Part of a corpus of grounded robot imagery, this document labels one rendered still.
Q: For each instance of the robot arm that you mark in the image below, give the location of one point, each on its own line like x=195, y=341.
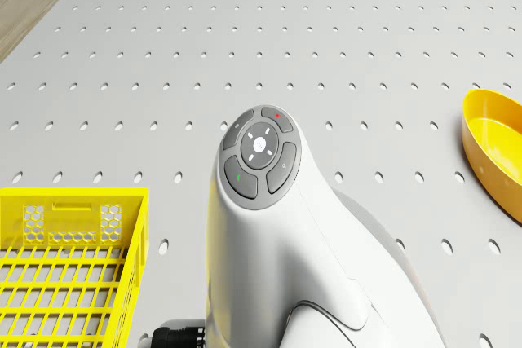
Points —
x=285, y=262

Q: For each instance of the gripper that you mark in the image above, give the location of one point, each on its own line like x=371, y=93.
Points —
x=179, y=336

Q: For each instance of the yellow basket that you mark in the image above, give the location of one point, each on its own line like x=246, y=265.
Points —
x=130, y=242

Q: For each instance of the yellow bowl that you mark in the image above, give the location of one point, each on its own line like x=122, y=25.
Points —
x=493, y=148

